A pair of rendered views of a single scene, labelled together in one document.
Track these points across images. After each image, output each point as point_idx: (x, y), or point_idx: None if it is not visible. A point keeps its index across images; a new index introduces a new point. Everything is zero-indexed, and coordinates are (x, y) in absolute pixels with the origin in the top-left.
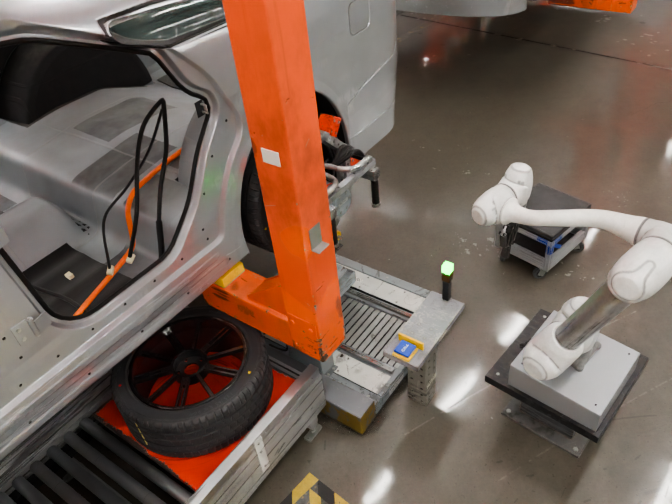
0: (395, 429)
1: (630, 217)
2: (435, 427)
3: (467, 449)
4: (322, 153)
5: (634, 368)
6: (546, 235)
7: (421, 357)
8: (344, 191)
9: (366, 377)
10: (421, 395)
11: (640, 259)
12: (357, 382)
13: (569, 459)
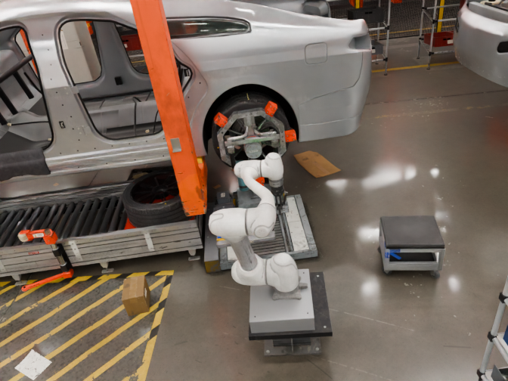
0: (219, 281)
1: (265, 199)
2: (233, 293)
3: (230, 311)
4: (181, 103)
5: (311, 326)
6: (385, 242)
7: (224, 243)
8: (247, 143)
9: (233, 252)
10: None
11: (221, 211)
12: (227, 250)
13: (261, 353)
